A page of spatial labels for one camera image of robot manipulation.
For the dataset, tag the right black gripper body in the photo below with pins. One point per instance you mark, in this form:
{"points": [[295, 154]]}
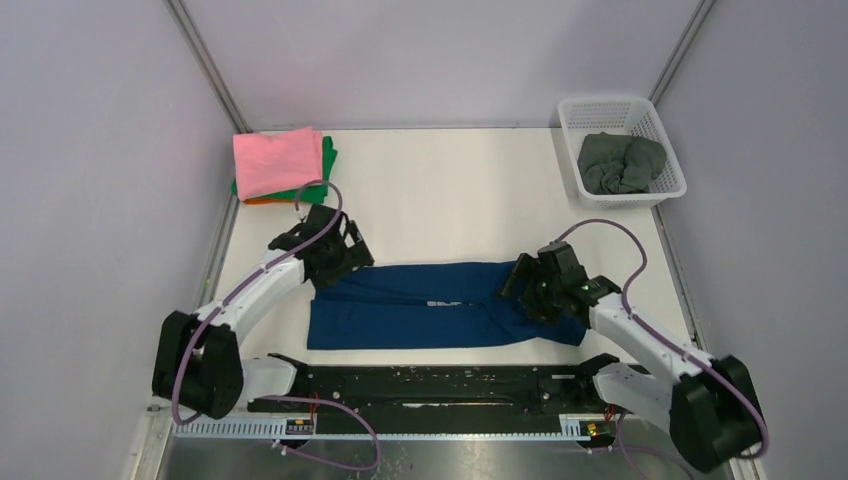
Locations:
{"points": [[540, 294]]}

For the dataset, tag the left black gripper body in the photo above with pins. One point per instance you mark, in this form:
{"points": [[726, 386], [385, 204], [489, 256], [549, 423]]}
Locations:
{"points": [[337, 263]]}

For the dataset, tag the blue printed t-shirt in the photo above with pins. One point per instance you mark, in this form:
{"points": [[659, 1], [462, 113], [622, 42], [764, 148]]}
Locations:
{"points": [[427, 306]]}

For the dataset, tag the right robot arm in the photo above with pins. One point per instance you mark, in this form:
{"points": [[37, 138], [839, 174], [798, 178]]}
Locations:
{"points": [[707, 405]]}

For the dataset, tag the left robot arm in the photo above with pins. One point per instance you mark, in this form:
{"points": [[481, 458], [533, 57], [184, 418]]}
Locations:
{"points": [[198, 363]]}

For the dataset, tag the orange folded t-shirt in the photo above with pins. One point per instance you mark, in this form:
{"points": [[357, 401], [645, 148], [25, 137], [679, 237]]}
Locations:
{"points": [[264, 201]]}

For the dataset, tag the pink folded t-shirt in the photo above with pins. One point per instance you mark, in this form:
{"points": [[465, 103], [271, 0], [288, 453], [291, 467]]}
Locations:
{"points": [[267, 164]]}

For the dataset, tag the grey crumpled t-shirt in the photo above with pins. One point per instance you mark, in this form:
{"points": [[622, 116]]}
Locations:
{"points": [[620, 164]]}

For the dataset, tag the white plastic basket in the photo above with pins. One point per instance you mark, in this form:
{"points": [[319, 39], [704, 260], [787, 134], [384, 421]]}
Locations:
{"points": [[617, 115]]}

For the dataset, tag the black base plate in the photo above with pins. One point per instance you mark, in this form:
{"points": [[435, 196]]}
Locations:
{"points": [[397, 399]]}

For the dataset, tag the white slotted cable duct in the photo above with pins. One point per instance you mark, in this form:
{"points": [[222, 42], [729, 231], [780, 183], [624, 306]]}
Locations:
{"points": [[301, 427]]}

